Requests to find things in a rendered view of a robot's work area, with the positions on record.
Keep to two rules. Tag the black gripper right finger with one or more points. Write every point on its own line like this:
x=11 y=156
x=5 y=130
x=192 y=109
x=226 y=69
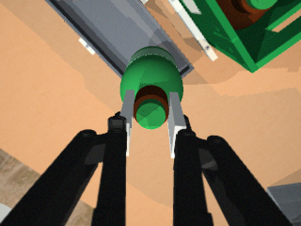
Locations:
x=241 y=198

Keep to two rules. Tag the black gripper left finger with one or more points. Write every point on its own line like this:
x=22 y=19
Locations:
x=53 y=197

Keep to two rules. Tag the green bottle crate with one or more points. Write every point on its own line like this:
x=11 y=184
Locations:
x=217 y=30

